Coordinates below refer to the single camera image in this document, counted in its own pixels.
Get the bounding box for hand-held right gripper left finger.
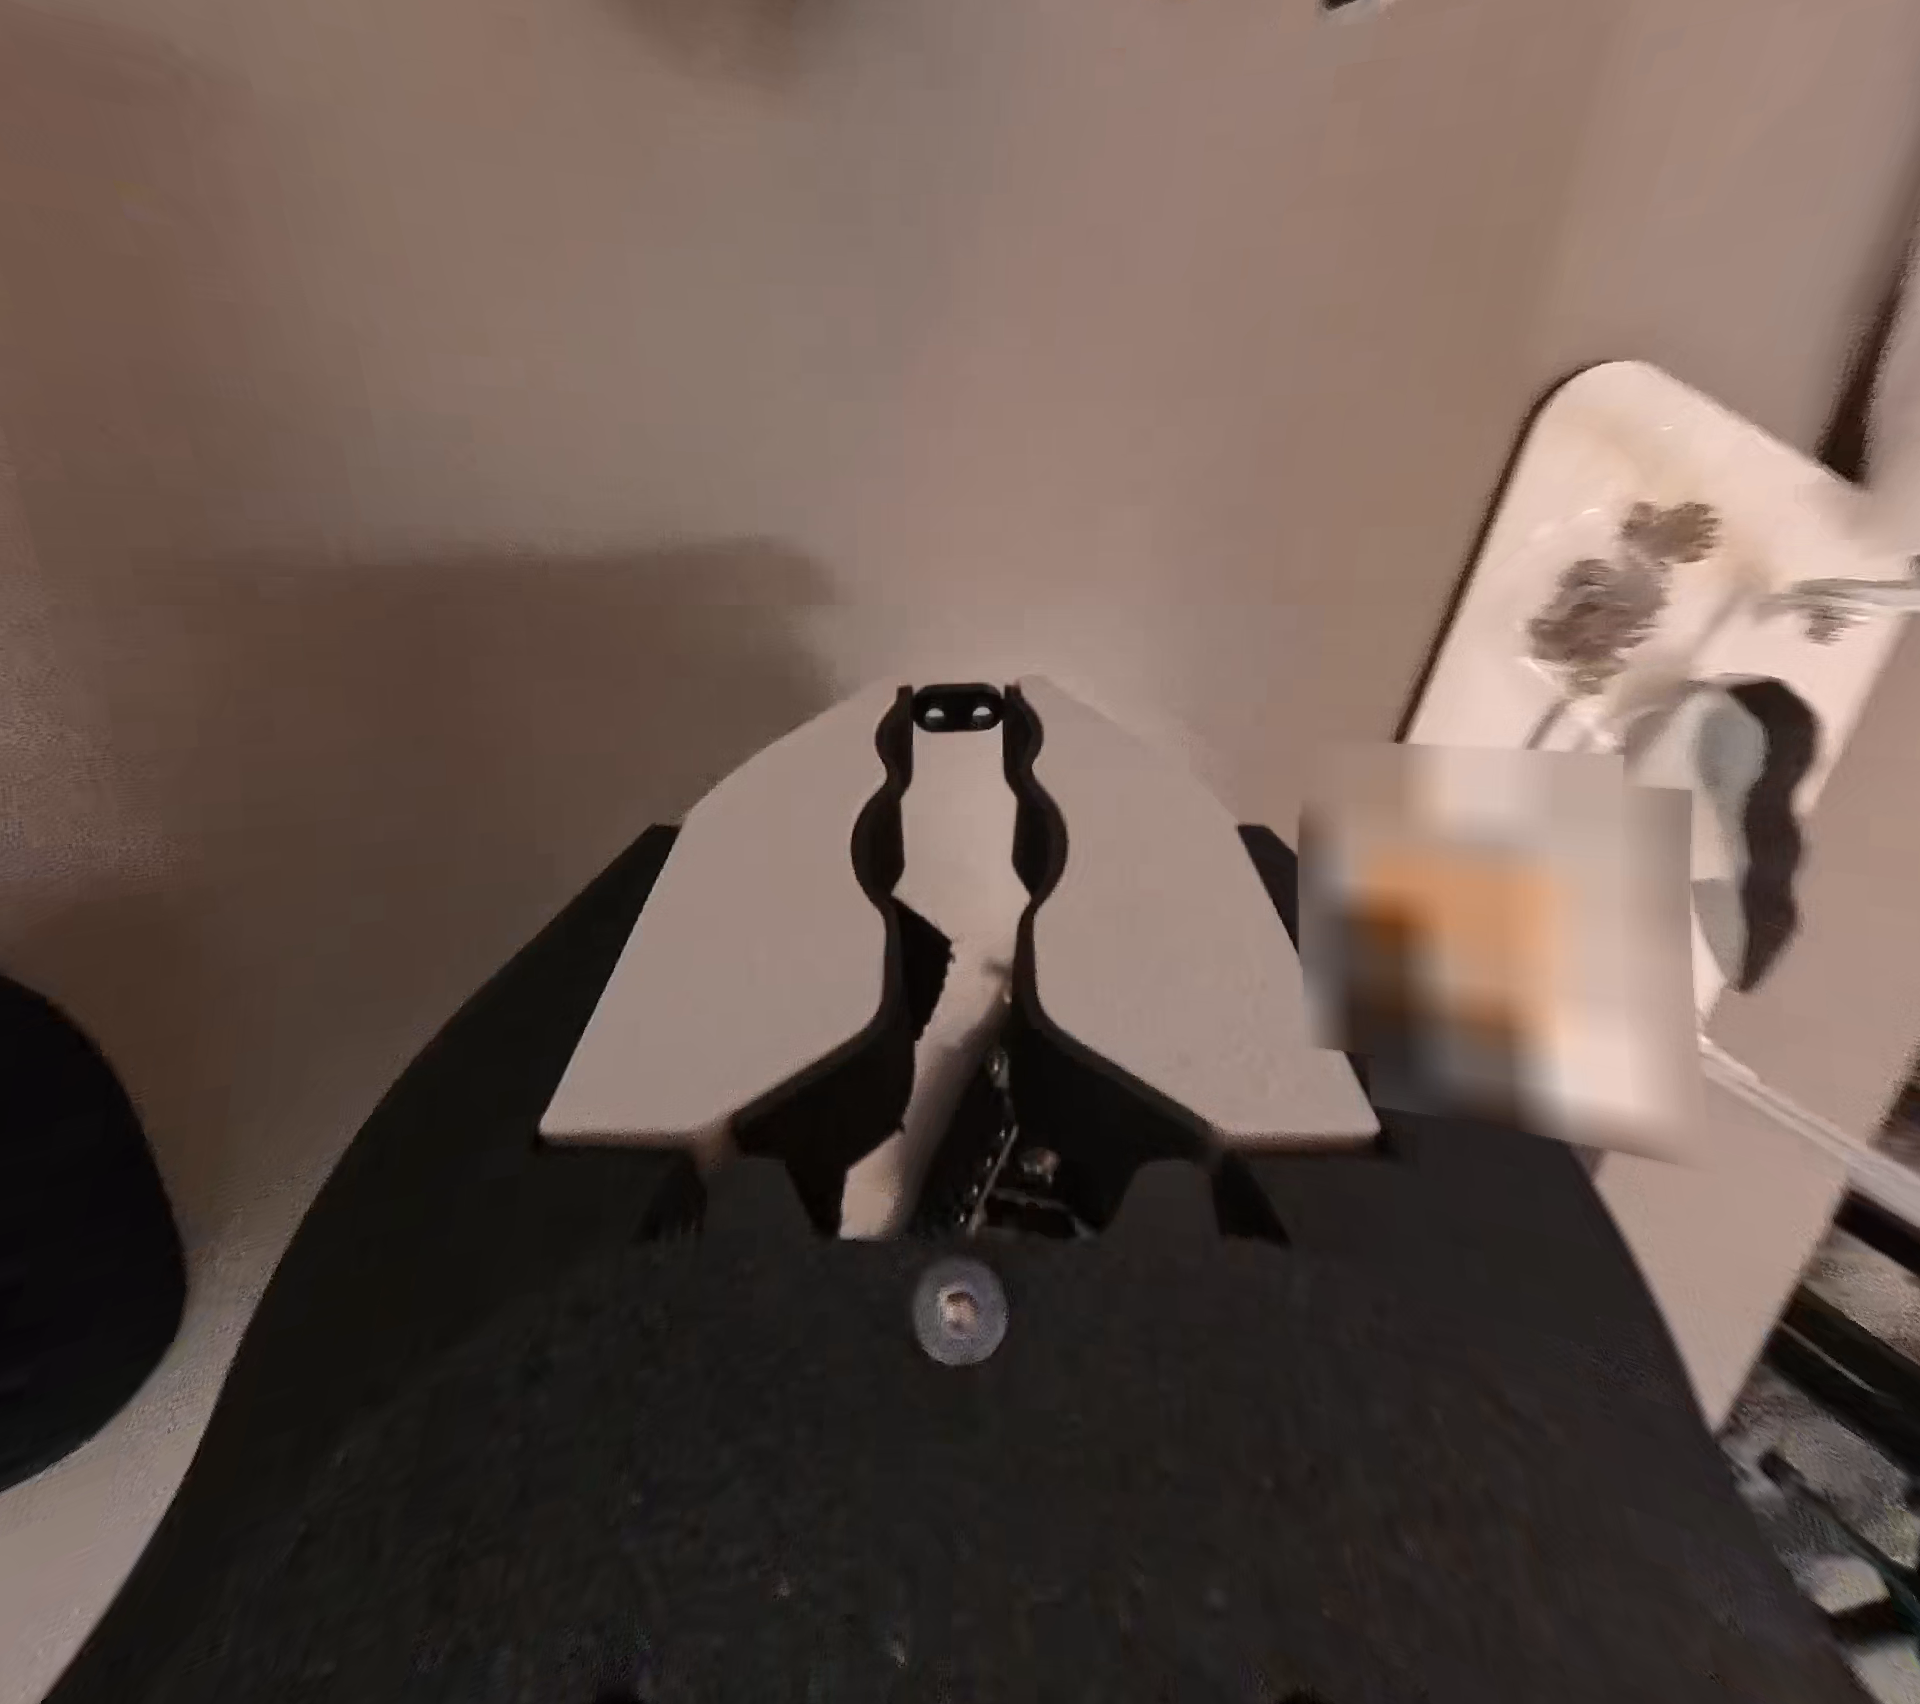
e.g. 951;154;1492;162
537;681;958;1235

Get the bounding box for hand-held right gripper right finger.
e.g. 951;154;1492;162
1001;670;1383;1232

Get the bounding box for grey desk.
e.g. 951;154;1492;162
0;0;1920;1555

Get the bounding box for clear plastic parts bag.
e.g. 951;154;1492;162
1513;497;1727;700

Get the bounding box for grey plate with wavy edge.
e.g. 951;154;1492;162
1625;672;1823;992

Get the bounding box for white book stand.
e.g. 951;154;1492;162
1396;357;1920;1179

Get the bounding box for black chair armrest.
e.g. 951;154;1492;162
0;977;188;1487

